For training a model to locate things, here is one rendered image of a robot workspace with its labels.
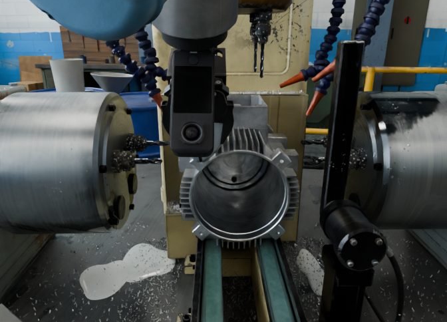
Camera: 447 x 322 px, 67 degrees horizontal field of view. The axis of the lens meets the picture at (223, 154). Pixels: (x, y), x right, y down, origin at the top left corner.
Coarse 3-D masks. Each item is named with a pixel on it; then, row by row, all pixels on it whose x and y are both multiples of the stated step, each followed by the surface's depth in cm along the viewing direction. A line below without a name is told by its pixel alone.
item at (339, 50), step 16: (352, 48) 42; (336, 64) 44; (352, 64) 43; (336, 80) 44; (352, 80) 44; (336, 96) 45; (352, 96) 44; (336, 112) 45; (352, 112) 45; (336, 128) 46; (352, 128) 46; (336, 144) 47; (336, 160) 47; (336, 176) 48; (336, 192) 49; (320, 208) 52
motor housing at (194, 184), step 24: (240, 144) 50; (264, 144) 51; (192, 168) 55; (288, 168) 55; (192, 192) 54; (216, 192) 70; (240, 192) 72; (264, 192) 66; (288, 192) 53; (192, 216) 55; (216, 216) 60; (240, 216) 62; (264, 216) 59; (288, 216) 55; (216, 240) 56; (240, 240) 56
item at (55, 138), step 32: (32, 96) 55; (64, 96) 55; (96, 96) 55; (0, 128) 50; (32, 128) 50; (64, 128) 50; (96, 128) 50; (128, 128) 66; (0, 160) 49; (32, 160) 49; (64, 160) 49; (96, 160) 49; (128, 160) 55; (0, 192) 49; (32, 192) 49; (64, 192) 49; (96, 192) 50; (128, 192) 65; (0, 224) 53; (32, 224) 53; (64, 224) 53; (96, 224) 53
